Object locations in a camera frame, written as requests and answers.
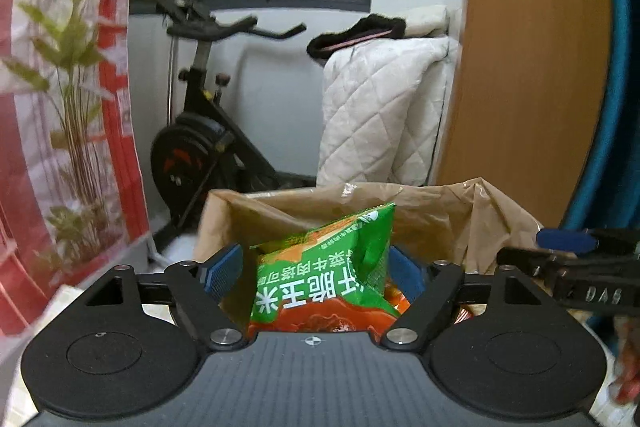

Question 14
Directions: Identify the teal curtain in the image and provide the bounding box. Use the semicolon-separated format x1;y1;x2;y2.
562;0;639;233

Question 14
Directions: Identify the cardboard box with plastic liner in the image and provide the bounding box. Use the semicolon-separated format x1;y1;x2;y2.
193;178;541;329

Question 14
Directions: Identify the black pink garment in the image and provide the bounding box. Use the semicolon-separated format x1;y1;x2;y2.
306;14;407;60

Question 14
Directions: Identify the red printed backdrop curtain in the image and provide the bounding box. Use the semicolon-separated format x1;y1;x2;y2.
1;0;149;337

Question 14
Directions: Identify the black exercise bike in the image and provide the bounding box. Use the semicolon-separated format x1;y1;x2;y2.
150;0;314;253

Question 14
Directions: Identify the white quilted blanket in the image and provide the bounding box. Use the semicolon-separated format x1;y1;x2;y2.
317;4;457;186

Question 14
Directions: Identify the green corn snack bag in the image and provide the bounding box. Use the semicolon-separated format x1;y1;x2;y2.
247;202;400;340

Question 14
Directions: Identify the orange chips bag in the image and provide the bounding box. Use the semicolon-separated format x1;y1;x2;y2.
384;281;411;314

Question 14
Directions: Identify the checkered bunny tablecloth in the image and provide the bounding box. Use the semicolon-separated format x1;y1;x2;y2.
0;225;640;427

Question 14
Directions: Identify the person's right hand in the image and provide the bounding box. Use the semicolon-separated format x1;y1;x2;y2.
608;317;640;405

